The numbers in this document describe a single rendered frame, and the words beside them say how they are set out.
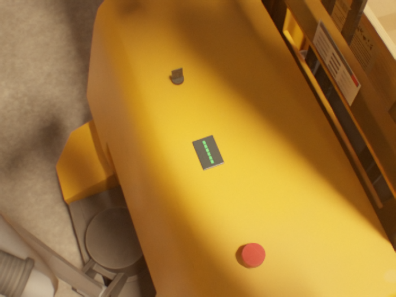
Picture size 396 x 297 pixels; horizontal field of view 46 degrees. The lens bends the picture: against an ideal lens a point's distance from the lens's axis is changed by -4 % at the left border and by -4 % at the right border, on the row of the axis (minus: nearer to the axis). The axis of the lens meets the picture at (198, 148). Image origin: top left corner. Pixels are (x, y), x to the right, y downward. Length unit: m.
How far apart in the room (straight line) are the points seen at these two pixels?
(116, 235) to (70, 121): 0.78
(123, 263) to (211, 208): 0.50
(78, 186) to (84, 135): 0.16
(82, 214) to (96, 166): 0.16
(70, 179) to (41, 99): 0.64
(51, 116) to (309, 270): 1.42
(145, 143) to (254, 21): 0.34
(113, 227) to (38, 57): 1.09
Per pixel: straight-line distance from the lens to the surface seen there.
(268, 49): 1.00
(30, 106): 2.08
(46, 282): 0.42
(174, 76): 0.94
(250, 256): 0.79
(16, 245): 0.49
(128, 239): 1.31
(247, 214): 0.84
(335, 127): 1.07
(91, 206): 1.52
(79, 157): 1.52
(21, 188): 1.93
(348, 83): 0.87
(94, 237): 1.33
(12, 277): 0.42
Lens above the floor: 1.69
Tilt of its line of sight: 65 degrees down
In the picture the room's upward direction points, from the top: 2 degrees counter-clockwise
